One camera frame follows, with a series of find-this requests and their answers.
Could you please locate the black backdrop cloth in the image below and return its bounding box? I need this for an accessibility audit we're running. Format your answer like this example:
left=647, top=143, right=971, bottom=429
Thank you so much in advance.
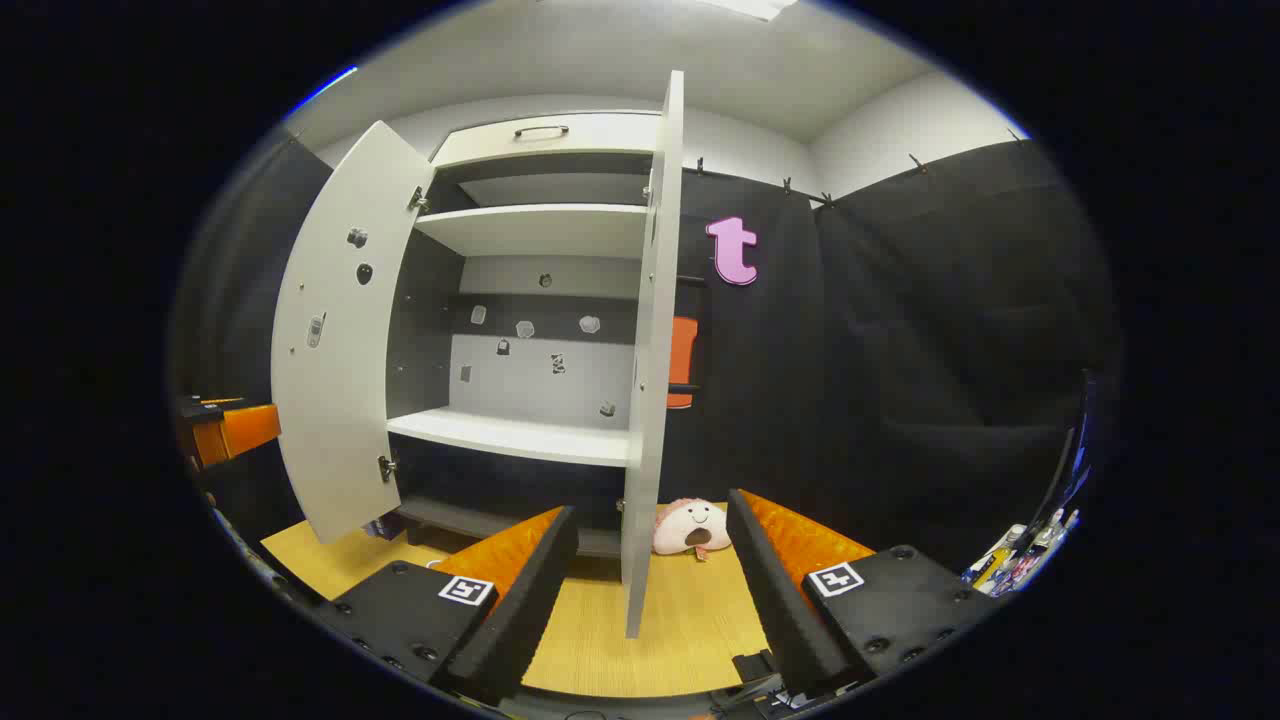
left=170, top=130, right=1118, bottom=573

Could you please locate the pink white plush toy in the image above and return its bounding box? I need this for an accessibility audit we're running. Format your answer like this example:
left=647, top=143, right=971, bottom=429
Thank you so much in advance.
left=652, top=498, right=732, bottom=562

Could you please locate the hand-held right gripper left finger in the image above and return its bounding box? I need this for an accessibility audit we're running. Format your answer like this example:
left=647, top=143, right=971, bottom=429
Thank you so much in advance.
left=318, top=505, right=581, bottom=706

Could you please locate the small black bracket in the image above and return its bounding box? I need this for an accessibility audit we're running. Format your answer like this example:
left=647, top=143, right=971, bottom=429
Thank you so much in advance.
left=732, top=650, right=782, bottom=687

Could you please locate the black door handle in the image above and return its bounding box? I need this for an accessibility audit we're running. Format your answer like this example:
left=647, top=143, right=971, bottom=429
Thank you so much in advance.
left=668, top=272, right=709, bottom=398

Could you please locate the blue flat packet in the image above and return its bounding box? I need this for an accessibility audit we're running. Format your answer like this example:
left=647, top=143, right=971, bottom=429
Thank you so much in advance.
left=1000, top=550, right=1047, bottom=593

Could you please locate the yellow bottle white cap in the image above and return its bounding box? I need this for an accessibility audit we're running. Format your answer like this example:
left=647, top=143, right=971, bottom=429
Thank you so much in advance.
left=972, top=525, right=1026, bottom=587

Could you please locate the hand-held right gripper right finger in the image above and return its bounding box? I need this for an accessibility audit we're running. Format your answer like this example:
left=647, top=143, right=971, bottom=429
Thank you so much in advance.
left=727, top=488, right=988, bottom=701

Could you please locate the white open cabinet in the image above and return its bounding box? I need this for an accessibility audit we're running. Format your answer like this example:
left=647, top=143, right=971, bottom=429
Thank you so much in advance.
left=385, top=108, right=691, bottom=561

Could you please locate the clear plastic bottle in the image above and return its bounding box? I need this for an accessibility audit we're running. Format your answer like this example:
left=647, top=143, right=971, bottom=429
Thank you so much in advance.
left=1035, top=508, right=1081, bottom=557

